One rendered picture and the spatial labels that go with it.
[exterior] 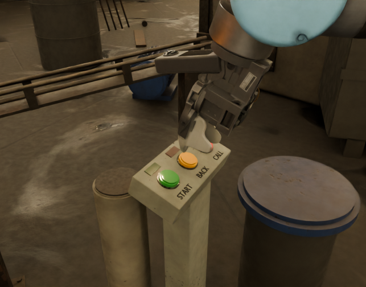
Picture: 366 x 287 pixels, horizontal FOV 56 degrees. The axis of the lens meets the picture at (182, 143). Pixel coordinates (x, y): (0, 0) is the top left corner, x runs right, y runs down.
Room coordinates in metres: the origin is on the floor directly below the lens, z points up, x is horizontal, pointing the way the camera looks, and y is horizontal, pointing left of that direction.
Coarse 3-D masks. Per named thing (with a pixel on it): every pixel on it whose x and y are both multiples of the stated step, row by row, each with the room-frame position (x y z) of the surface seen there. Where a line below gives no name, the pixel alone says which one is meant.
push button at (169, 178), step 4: (164, 172) 0.54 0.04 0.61; (168, 172) 0.54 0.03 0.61; (172, 172) 0.54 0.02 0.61; (160, 176) 0.53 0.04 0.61; (164, 176) 0.53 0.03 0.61; (168, 176) 0.53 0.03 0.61; (172, 176) 0.53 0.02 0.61; (176, 176) 0.54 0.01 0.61; (160, 180) 0.52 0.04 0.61; (164, 180) 0.52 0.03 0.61; (168, 180) 0.52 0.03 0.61; (172, 180) 0.52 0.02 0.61; (176, 180) 0.53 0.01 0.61; (164, 184) 0.52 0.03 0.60; (168, 184) 0.51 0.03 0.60; (172, 184) 0.52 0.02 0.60; (176, 184) 0.52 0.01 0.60
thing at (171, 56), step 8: (160, 56) 0.53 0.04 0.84; (168, 56) 0.52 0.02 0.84; (176, 56) 0.51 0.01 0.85; (184, 56) 0.50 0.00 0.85; (192, 56) 0.49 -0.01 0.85; (200, 56) 0.48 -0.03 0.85; (208, 56) 0.47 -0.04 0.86; (216, 56) 0.47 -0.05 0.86; (160, 64) 0.52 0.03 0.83; (168, 64) 0.51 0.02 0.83; (176, 64) 0.50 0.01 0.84; (184, 64) 0.49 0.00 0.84; (192, 64) 0.49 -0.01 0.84; (200, 64) 0.48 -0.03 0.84; (208, 64) 0.47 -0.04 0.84; (216, 64) 0.47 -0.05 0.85; (160, 72) 0.52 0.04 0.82; (168, 72) 0.51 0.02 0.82; (176, 72) 0.50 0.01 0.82; (184, 72) 0.49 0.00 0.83; (192, 72) 0.49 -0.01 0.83
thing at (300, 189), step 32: (288, 160) 0.87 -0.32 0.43; (256, 192) 0.71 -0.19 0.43; (288, 192) 0.71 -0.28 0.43; (320, 192) 0.71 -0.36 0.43; (352, 192) 0.71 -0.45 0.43; (256, 224) 0.69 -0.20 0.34; (288, 224) 0.61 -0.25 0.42; (320, 224) 0.61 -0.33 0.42; (256, 256) 0.68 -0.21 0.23; (288, 256) 0.63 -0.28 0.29; (320, 256) 0.63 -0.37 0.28
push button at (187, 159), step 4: (180, 156) 0.60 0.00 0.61; (184, 156) 0.60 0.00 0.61; (188, 156) 0.60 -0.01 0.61; (192, 156) 0.61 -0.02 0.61; (180, 160) 0.59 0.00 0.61; (184, 160) 0.59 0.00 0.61; (188, 160) 0.59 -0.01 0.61; (192, 160) 0.59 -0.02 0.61; (196, 160) 0.60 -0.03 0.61; (184, 164) 0.58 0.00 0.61; (188, 164) 0.58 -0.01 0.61; (192, 164) 0.58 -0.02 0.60; (196, 164) 0.59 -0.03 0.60
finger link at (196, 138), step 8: (192, 120) 0.48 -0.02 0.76; (200, 120) 0.48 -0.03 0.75; (192, 128) 0.49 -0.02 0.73; (200, 128) 0.48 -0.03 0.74; (192, 136) 0.49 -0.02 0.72; (200, 136) 0.48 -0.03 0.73; (184, 144) 0.49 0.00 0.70; (192, 144) 0.49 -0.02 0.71; (200, 144) 0.48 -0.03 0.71; (208, 144) 0.47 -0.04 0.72; (184, 152) 0.51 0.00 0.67; (208, 152) 0.47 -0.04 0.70
